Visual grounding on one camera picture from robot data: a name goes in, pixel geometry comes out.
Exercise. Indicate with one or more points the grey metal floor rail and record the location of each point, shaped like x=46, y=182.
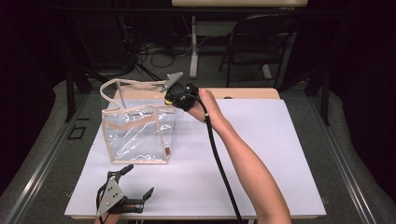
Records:
x=46, y=155
x=342, y=161

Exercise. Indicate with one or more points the black frame post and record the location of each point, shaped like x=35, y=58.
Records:
x=69, y=93
x=325, y=96

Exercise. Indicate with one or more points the white table mat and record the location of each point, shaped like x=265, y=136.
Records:
x=274, y=149

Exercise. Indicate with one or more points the clear plastic tote bag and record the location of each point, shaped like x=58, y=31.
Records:
x=137, y=137

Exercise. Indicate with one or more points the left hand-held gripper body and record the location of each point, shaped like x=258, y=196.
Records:
x=110, y=196

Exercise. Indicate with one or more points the black folding chair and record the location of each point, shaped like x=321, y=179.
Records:
x=261, y=34

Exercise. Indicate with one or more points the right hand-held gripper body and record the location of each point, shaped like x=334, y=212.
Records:
x=183, y=95

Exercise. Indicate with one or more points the person's right hand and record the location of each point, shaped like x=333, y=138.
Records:
x=207, y=105

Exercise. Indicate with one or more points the person's left hand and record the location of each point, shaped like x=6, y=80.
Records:
x=107, y=217

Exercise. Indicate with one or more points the white desk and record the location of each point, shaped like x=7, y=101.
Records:
x=239, y=2

